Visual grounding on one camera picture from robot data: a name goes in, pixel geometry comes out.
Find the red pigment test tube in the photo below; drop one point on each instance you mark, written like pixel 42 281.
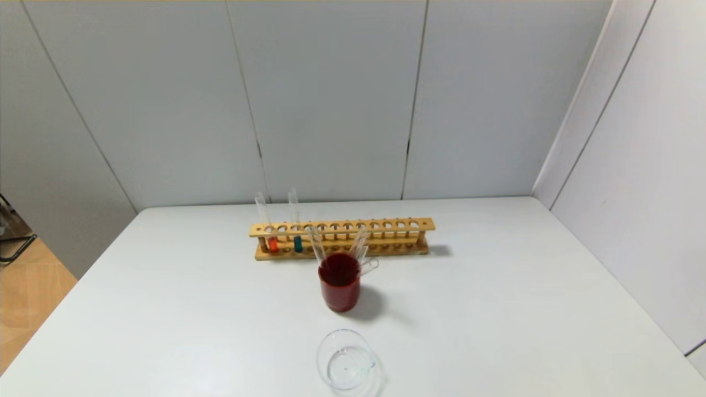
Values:
pixel 272 244

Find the blue pigment test tube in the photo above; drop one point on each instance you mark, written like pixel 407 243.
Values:
pixel 298 243

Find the clear glass beaker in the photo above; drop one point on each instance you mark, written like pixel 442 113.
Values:
pixel 346 366

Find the wooden test tube rack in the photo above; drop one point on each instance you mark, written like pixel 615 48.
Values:
pixel 386 238

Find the black metal frame stand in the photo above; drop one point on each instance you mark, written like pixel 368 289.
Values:
pixel 16 242

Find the empty glass test tube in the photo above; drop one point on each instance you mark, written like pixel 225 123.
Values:
pixel 317 247
pixel 369 267
pixel 363 254
pixel 358 241

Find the red plastic cup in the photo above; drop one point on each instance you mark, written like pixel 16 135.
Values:
pixel 341 295

